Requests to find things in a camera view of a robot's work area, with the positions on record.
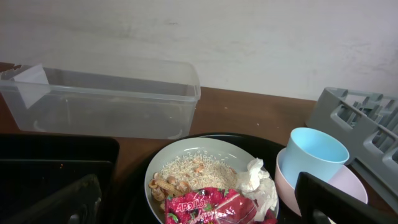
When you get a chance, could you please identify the white tissue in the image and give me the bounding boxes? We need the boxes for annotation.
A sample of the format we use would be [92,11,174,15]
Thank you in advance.
[236,158,278,222]

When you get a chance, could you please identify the red strawberry snack wrapper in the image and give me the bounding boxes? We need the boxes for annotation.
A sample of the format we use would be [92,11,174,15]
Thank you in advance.
[164,187,277,224]

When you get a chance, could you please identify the grey dishwasher rack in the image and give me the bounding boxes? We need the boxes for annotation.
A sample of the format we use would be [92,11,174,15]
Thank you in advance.
[305,87,397,211]

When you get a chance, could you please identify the black rectangular tray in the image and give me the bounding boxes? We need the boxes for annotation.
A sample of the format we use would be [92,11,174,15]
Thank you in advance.
[1,134,119,223]

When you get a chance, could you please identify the light blue plastic cup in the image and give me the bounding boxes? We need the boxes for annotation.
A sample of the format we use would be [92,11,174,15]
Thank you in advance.
[280,128,349,187]

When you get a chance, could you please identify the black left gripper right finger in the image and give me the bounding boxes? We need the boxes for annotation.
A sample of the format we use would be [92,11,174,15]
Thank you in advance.
[295,172,397,224]

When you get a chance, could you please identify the grey plate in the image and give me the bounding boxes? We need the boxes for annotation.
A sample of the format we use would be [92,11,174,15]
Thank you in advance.
[144,138,279,223]

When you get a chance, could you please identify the rice and peanut scraps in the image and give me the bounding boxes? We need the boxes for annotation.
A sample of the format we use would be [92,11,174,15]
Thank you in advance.
[148,151,237,214]

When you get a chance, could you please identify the round black serving tray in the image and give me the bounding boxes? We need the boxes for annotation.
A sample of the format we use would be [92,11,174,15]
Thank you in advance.
[110,133,283,223]

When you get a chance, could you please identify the clear plastic waste bin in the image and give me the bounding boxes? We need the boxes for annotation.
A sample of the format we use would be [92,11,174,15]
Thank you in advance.
[1,60,201,139]

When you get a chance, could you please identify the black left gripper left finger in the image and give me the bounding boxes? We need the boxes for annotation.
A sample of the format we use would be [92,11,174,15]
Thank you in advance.
[6,174,102,224]

